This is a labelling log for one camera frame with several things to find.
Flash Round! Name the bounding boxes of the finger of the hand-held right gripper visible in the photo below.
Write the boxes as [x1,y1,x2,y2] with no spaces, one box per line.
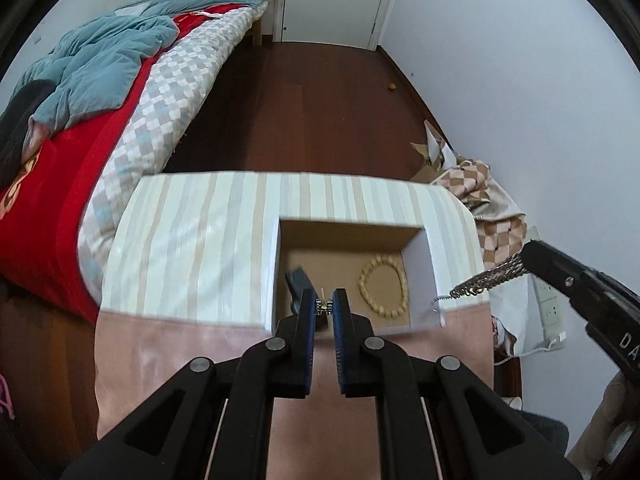
[520,239,593,306]

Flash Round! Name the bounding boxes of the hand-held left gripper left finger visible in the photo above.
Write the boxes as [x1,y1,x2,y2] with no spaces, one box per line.
[60,300,319,480]

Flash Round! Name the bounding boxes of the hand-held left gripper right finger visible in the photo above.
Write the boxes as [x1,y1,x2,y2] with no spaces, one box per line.
[333,288,583,480]

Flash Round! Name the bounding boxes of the beige beaded bracelet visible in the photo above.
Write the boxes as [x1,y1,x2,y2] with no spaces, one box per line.
[358,255,407,319]

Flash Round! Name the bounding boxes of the silver chain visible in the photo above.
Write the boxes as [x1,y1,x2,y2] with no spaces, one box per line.
[431,255,532,313]

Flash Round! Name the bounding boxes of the cardboard box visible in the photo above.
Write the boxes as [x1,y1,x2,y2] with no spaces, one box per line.
[272,216,447,337]

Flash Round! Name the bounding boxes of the person's right forearm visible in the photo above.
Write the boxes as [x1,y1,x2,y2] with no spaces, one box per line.
[567,374,640,468]

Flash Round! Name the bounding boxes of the small black object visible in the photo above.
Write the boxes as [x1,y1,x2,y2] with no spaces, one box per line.
[284,266,318,312]

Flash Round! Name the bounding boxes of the white power strip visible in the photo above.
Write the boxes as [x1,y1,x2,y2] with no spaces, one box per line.
[532,275,568,348]

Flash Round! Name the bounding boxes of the brown checkered cloth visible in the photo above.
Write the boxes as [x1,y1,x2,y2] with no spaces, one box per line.
[430,159,543,356]

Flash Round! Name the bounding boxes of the dark grey seat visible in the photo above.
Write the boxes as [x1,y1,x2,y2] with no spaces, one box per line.
[517,407,571,458]

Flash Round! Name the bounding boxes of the striped beige white cloth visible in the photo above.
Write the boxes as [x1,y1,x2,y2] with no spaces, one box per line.
[100,171,491,333]

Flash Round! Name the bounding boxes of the pink cloth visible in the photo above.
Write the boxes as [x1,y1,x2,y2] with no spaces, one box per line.
[94,300,497,480]

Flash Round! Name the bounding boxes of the torn cardboard pieces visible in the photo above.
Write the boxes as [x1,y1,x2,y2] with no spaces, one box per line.
[409,119,458,183]

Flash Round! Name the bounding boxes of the checkered bed quilt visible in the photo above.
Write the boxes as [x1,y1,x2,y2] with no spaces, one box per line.
[77,7,271,301]

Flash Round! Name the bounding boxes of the bed with checkered quilt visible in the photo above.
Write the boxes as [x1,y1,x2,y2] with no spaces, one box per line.
[0,2,251,323]

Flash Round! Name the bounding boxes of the pink hanger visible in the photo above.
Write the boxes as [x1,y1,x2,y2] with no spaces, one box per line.
[0,375,16,421]

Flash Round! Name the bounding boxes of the white wardrobe doors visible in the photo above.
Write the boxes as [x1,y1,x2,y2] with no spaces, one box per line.
[272,0,403,51]

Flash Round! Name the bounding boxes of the blue quilted blanket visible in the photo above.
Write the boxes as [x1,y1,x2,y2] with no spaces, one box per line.
[22,0,271,128]

